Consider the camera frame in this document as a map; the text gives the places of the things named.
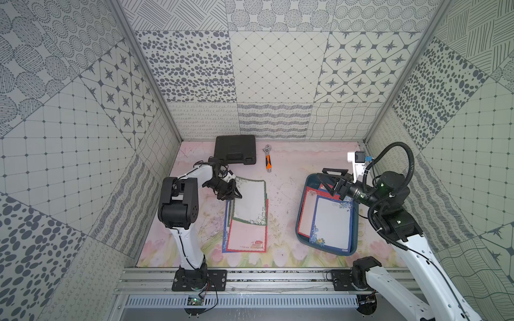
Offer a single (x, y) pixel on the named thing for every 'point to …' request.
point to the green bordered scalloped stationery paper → (251, 207)
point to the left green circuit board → (195, 301)
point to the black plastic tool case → (236, 149)
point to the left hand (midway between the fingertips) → (245, 197)
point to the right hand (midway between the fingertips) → (319, 176)
